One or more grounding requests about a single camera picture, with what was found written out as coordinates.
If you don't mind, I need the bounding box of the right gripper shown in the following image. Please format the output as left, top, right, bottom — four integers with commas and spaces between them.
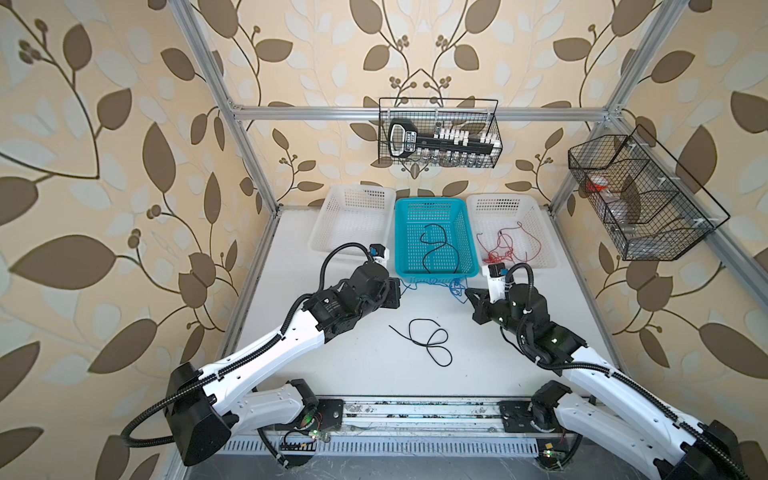
466, 286, 531, 344

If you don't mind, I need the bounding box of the black cable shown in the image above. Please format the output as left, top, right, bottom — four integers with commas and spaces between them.
419, 223, 462, 274
388, 317, 454, 368

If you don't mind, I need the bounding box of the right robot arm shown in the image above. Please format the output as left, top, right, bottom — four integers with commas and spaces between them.
465, 283, 748, 479

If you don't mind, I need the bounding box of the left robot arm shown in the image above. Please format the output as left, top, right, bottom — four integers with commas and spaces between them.
120, 244, 400, 466

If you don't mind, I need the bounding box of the left white plastic basket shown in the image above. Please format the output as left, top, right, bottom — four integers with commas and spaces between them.
308, 185, 396, 254

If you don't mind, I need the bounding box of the white plastic basket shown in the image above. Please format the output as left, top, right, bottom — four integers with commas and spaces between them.
466, 194, 558, 270
308, 185, 396, 254

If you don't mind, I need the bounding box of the teal plastic basket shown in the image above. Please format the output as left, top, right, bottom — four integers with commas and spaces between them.
394, 197, 480, 282

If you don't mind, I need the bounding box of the right white plastic basket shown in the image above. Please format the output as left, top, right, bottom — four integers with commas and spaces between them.
466, 194, 558, 270

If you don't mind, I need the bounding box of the black tool in basket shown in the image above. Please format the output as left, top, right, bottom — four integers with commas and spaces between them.
384, 118, 503, 158

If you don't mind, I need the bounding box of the red item in side basket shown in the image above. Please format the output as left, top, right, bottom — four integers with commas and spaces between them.
584, 175, 610, 194

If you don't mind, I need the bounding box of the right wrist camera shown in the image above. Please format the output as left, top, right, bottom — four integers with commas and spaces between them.
482, 262, 507, 303

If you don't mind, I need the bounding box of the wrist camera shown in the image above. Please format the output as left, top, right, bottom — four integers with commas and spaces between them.
482, 262, 507, 303
369, 243, 390, 267

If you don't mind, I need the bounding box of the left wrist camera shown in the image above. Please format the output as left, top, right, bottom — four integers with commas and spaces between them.
369, 243, 390, 267

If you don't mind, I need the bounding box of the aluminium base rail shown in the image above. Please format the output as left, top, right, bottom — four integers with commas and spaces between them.
173, 394, 673, 439

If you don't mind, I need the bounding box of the back black wire basket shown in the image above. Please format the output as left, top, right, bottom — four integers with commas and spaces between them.
378, 96, 503, 169

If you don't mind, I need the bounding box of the side black wire basket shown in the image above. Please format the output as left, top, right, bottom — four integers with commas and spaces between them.
568, 124, 731, 262

